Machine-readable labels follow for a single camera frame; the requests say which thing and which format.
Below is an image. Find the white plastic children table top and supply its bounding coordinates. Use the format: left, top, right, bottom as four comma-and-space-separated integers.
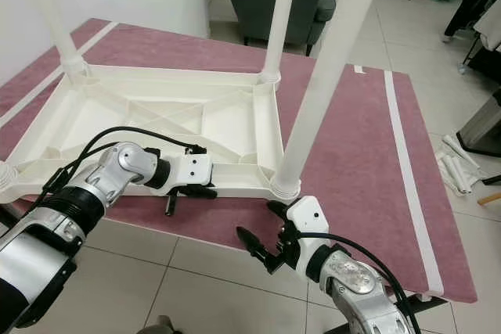
0, 63, 304, 203

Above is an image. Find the white plastic table leg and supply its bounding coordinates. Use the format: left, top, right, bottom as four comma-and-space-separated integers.
270, 0, 389, 199
23, 0, 88, 82
260, 0, 303, 86
0, 158, 21, 192

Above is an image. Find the maroon cloth with white stripes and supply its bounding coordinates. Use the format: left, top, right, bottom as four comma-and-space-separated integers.
0, 17, 479, 305

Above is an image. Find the dark robot left foot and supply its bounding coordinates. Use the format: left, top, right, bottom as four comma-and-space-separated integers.
137, 314, 182, 334

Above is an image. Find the white plastic tube bundle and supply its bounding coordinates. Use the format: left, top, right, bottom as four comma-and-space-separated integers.
437, 132, 483, 196

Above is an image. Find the dark grey armchair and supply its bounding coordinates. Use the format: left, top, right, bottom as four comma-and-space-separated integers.
219, 0, 337, 48

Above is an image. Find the light wooden stick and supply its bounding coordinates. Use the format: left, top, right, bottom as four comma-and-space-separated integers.
478, 192, 501, 207

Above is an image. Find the steel trash bin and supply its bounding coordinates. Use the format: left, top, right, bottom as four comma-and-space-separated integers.
458, 92, 501, 157

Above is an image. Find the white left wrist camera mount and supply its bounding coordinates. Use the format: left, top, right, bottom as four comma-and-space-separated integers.
168, 153, 214, 192

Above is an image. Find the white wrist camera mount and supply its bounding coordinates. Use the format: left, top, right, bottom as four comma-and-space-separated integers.
286, 196, 330, 274
168, 153, 214, 192

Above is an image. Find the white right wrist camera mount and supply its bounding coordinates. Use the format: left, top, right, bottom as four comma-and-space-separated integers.
286, 196, 330, 274

